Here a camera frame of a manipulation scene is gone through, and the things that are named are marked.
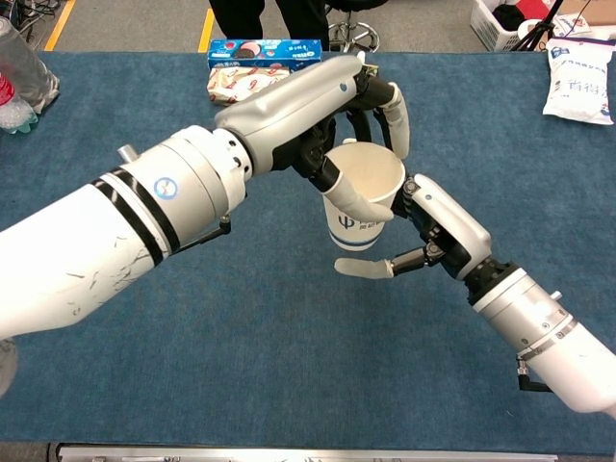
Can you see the chrome stool base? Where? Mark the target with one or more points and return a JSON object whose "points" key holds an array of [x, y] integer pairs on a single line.
{"points": [[358, 33]]}

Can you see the cream red-patterned snack box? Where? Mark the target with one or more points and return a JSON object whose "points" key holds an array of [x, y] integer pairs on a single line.
{"points": [[236, 84]]}

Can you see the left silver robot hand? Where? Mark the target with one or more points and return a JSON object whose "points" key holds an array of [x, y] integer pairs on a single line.
{"points": [[298, 106]]}

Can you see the red strawberry snack pouch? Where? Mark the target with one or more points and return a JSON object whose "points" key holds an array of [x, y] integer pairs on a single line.
{"points": [[371, 71]]}

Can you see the person in black trousers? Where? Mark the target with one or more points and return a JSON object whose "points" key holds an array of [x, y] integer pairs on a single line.
{"points": [[240, 19]]}

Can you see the small white printed package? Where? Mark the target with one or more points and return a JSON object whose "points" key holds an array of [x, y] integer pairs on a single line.
{"points": [[570, 25]]}

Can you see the white paper cup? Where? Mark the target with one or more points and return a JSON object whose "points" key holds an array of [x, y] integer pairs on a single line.
{"points": [[366, 168]]}

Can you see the white plastic laundry basket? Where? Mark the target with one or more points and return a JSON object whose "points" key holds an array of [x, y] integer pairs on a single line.
{"points": [[491, 29]]}

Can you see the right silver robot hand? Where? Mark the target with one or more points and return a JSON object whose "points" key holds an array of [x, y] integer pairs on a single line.
{"points": [[447, 221]]}

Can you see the silver metal table rail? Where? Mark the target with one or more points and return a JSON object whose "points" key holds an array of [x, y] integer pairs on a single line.
{"points": [[308, 454]]}

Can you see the brown cardboard box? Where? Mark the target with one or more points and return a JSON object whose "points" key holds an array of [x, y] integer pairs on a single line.
{"points": [[592, 9]]}

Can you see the blue felt table mat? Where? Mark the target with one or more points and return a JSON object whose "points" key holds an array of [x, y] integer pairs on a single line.
{"points": [[289, 361]]}

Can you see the red-labelled plastic bottle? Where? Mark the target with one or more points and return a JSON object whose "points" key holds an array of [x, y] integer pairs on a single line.
{"points": [[9, 101]]}

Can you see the clear plastic bottle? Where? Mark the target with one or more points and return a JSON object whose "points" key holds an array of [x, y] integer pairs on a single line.
{"points": [[24, 67]]}

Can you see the white snack bag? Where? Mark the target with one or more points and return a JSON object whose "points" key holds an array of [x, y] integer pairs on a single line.
{"points": [[580, 86]]}

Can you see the blue Oreo cookie box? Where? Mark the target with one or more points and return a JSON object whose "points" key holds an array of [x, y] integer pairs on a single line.
{"points": [[269, 50]]}

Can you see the black tripod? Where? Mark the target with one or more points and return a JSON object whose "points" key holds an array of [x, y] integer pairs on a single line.
{"points": [[536, 29]]}

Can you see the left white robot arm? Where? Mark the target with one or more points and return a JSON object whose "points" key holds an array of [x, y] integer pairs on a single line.
{"points": [[120, 231]]}

